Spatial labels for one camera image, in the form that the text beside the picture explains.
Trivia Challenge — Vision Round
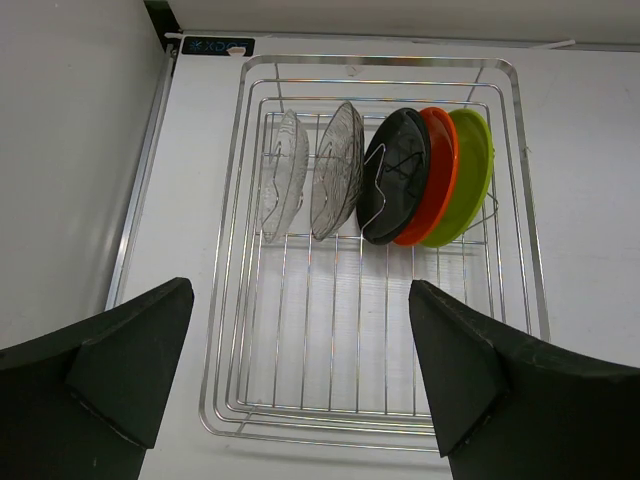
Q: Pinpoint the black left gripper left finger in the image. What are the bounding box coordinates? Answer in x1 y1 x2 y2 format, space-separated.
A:
1 277 194 479

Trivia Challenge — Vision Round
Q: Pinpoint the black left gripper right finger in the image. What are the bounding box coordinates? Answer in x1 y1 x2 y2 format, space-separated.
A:
409 280 639 479

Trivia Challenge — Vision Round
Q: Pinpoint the clear textured glass plate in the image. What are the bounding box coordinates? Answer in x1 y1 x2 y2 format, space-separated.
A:
261 109 309 244

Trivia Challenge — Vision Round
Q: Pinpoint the lime green plastic plate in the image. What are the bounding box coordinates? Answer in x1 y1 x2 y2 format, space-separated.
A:
421 109 494 248

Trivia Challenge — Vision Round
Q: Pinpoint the black plastic plate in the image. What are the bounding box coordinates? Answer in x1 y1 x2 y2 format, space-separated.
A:
356 107 431 245

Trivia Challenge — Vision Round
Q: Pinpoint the orange plastic plate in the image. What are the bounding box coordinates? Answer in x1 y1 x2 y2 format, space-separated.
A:
394 107 459 246

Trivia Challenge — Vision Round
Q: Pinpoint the blue brand label sticker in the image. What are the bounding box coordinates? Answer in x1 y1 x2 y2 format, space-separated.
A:
181 36 256 57

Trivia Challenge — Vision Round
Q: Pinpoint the aluminium table edge rail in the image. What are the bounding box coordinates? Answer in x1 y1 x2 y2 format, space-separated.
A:
105 44 176 310

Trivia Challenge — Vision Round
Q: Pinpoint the chrome wire dish rack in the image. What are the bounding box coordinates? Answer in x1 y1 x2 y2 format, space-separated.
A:
199 54 549 452

